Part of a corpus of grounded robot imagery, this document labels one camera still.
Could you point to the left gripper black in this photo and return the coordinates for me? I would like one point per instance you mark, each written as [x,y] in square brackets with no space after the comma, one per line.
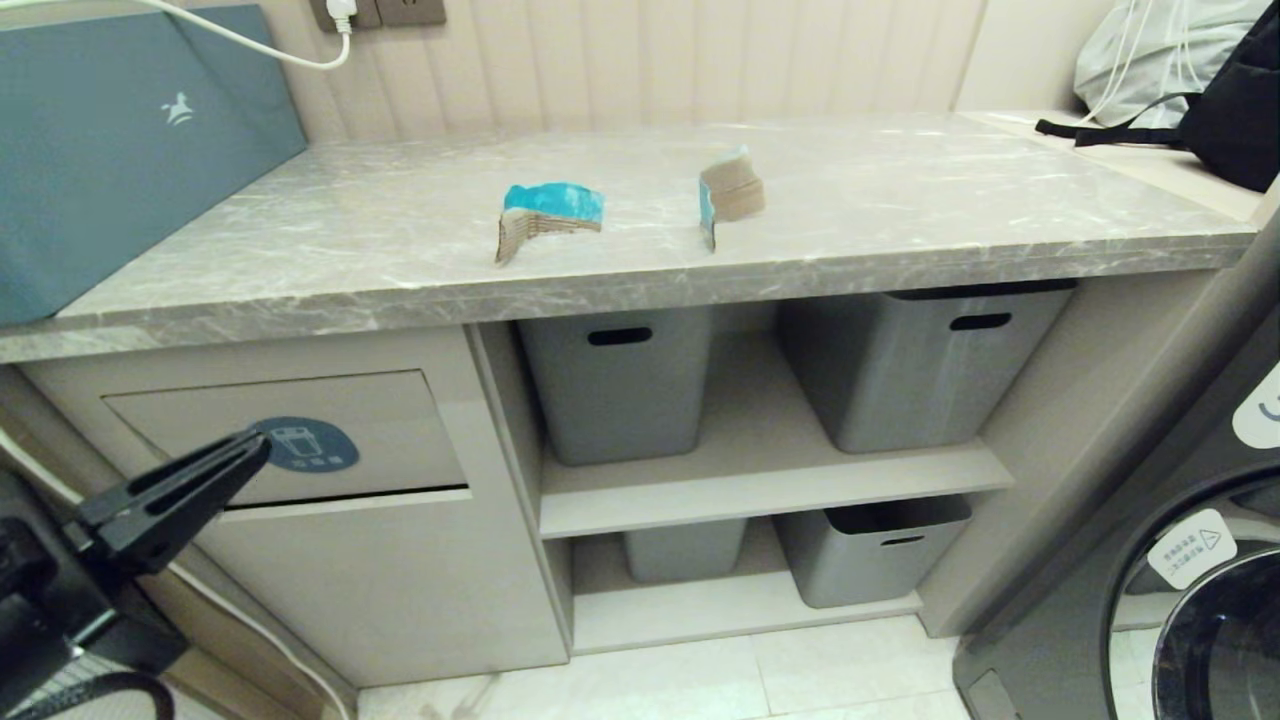
[40,600]

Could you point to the wide blue-topped cardboard scrap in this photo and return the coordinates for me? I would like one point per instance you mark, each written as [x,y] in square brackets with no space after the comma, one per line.
[555,203]

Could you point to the blue round bin sticker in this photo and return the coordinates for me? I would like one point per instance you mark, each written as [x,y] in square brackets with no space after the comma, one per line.
[315,445]

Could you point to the beige trash flap door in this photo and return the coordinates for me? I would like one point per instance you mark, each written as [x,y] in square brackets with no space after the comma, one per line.
[400,430]

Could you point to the beige cabinet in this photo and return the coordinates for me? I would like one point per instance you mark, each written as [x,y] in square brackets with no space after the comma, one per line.
[400,600]

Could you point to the teal box with horse logo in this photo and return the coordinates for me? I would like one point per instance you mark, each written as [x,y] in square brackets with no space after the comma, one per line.
[120,180]

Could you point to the narrow grey storage bin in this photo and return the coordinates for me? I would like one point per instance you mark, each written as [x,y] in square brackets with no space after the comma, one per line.
[685,548]
[620,398]

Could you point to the beige shelf board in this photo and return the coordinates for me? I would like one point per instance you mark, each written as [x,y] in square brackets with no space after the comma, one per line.
[700,488]

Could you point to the white power plug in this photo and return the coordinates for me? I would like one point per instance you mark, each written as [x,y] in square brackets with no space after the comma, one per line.
[342,10]

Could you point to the small blue-edged cardboard scrap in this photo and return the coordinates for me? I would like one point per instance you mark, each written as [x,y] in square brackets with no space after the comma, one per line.
[735,193]

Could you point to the wide grey storage bin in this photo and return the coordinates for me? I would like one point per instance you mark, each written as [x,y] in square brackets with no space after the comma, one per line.
[900,378]
[870,568]

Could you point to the dark grey washing machine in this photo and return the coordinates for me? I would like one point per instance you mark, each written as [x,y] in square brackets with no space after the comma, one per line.
[1080,620]

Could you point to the white warning sticker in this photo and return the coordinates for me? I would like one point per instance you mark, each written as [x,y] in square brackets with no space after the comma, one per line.
[1190,548]

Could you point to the round glass washer door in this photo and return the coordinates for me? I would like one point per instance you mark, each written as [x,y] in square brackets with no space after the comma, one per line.
[1230,640]

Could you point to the light grey fabric bag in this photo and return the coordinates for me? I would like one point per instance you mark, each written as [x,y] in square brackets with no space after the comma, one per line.
[1150,58]

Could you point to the white washer panel label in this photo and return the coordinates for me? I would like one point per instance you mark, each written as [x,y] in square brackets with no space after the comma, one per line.
[1262,413]

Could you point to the black backpack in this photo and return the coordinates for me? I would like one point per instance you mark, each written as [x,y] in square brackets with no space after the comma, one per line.
[1240,118]

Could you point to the dark wall socket plate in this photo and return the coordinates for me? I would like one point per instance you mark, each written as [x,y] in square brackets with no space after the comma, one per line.
[369,13]
[412,10]

